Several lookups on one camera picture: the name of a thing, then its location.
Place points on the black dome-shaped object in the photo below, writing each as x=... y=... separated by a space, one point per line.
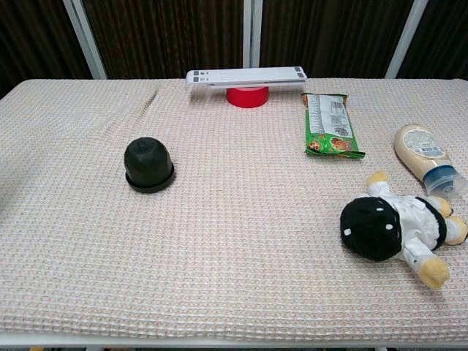
x=148 y=161

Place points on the beige waffle tablecloth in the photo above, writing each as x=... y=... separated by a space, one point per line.
x=234 y=226

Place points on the red tape roll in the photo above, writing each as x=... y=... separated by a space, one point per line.
x=248 y=98

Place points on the white flat scanner device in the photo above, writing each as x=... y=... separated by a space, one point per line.
x=245 y=76

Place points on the green snack packet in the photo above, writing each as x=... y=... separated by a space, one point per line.
x=329 y=124

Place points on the plush doll black head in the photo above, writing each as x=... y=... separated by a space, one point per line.
x=373 y=230

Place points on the mayonnaise squeeze bottle blue cap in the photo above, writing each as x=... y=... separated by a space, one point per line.
x=417 y=146

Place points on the silver partition post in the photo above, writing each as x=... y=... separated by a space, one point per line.
x=86 y=40
x=406 y=40
x=252 y=33

